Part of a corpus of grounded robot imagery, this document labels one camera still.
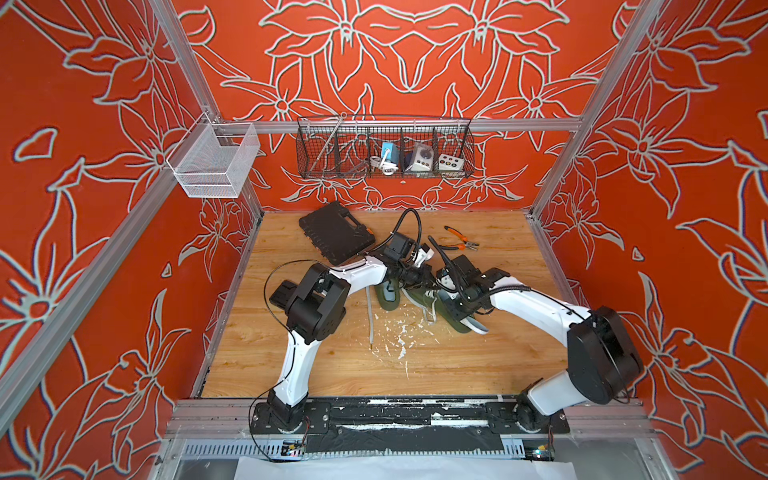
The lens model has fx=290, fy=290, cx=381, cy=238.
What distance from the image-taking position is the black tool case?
102 centimetres

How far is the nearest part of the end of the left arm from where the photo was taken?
792 mm

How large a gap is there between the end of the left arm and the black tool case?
0.20 m
